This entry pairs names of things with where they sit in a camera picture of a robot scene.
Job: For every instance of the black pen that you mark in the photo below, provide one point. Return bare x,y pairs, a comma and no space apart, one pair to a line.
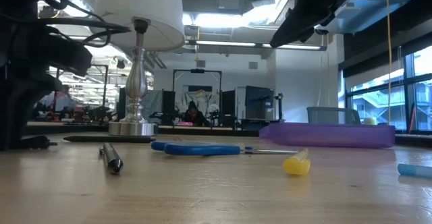
113,160

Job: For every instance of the person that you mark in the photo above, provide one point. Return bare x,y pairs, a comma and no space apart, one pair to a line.
195,116

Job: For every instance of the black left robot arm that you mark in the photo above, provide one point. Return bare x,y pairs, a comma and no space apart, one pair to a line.
20,82

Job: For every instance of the black aluminium table frame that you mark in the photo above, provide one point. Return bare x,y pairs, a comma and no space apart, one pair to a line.
202,133

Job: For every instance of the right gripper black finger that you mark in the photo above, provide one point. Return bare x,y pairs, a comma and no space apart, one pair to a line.
308,35
303,15

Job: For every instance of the yellow-green cup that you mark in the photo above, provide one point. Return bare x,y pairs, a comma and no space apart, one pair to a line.
370,121

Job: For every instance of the ceiling light strip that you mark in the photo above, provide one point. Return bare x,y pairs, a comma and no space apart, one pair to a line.
226,44
290,46

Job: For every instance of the black monitor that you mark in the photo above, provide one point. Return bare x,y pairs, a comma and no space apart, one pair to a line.
260,102

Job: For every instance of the purple plastic supply box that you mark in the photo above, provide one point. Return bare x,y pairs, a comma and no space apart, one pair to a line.
330,136

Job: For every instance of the grey white office chair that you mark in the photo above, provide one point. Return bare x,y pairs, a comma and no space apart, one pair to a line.
332,116

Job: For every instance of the light blue marker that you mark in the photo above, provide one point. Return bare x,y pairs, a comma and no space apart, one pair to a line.
415,170

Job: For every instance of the silver table lamp white shade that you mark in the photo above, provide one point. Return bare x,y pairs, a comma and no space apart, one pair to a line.
135,82

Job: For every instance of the black strip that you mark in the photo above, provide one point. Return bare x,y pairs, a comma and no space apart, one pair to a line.
108,139

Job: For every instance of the black station frame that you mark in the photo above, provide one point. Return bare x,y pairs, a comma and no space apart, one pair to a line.
105,82
197,71

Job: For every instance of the yellow highlighter pen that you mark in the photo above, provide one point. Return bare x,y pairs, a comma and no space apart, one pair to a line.
297,166

